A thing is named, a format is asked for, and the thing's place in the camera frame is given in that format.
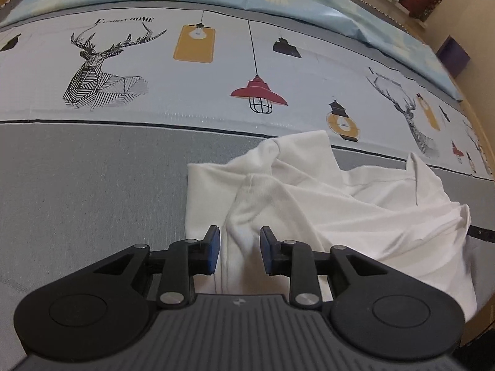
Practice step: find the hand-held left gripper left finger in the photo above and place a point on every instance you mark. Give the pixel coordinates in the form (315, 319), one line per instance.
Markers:
(214, 251)

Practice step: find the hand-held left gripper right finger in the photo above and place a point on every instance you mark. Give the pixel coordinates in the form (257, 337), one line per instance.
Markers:
(266, 251)

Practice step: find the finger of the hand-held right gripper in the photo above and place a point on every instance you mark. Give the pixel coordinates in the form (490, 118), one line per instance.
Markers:
(481, 234)

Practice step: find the printed grey bed mat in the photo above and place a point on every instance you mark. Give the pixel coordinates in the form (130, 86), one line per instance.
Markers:
(85, 177)

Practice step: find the white small shirt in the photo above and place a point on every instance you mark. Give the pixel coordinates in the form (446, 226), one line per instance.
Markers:
(309, 208)

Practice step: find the purple box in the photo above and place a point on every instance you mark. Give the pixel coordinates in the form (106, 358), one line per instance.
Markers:
(452, 56)

